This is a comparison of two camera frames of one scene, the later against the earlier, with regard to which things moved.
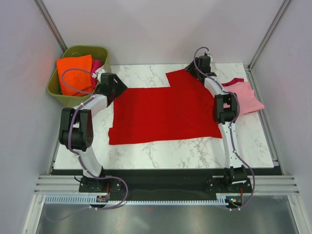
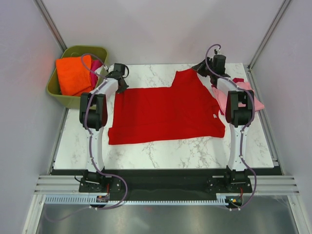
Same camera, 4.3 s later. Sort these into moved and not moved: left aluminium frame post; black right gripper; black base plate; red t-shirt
Moved: black right gripper
Not moved: left aluminium frame post; red t-shirt; black base plate
